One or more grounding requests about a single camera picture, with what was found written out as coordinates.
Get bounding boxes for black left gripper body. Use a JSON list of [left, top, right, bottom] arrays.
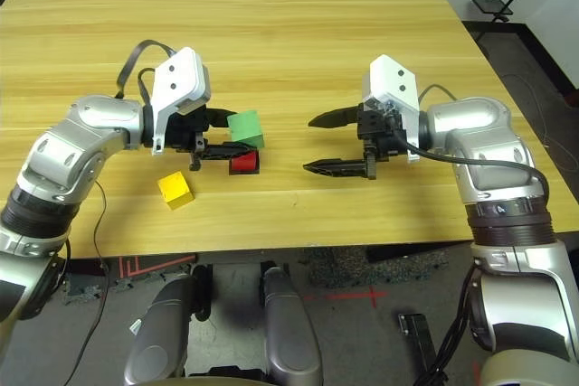
[[165, 105, 212, 173]]

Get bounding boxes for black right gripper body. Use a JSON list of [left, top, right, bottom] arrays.
[[356, 103, 411, 180]]

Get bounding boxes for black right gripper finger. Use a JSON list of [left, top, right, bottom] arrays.
[[307, 105, 361, 129], [301, 157, 368, 179]]

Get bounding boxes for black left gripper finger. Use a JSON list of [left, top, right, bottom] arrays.
[[198, 141, 254, 161], [205, 107, 237, 130]]

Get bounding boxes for green wooden block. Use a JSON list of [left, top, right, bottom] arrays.
[[226, 109, 265, 150]]

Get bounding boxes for yellow wooden block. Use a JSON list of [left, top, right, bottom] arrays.
[[157, 171, 195, 212]]

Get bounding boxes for black square marker pad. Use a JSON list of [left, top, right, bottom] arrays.
[[228, 150, 262, 177]]

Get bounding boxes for speckled foam floor mat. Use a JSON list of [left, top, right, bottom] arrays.
[[300, 245, 458, 287], [62, 268, 137, 306]]

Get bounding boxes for grey right robot leg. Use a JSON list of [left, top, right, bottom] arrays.
[[263, 267, 325, 386]]

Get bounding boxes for grey robot leg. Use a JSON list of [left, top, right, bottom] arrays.
[[263, 267, 325, 386], [124, 275, 198, 386]]

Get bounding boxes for grey left robot leg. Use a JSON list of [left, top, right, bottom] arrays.
[[124, 275, 198, 386]]

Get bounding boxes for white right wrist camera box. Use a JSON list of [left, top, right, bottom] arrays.
[[360, 54, 422, 165]]

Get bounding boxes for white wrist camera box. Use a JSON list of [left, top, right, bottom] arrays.
[[150, 46, 213, 156], [360, 54, 422, 165]]

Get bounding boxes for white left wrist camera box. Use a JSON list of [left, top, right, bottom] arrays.
[[150, 46, 213, 156]]

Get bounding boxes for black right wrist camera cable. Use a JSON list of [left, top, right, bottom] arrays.
[[393, 83, 551, 206]]

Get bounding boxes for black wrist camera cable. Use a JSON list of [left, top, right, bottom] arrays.
[[115, 40, 180, 109], [393, 83, 551, 206]]

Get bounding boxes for black left wrist camera cable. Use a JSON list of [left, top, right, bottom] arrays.
[[115, 40, 180, 109]]

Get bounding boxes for thin black hanging cable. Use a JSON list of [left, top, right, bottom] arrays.
[[62, 180, 109, 386]]

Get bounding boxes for black floor bracket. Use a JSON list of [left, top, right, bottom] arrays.
[[397, 313, 442, 381]]

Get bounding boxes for black cable bundle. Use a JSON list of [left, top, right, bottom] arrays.
[[413, 263, 480, 386]]

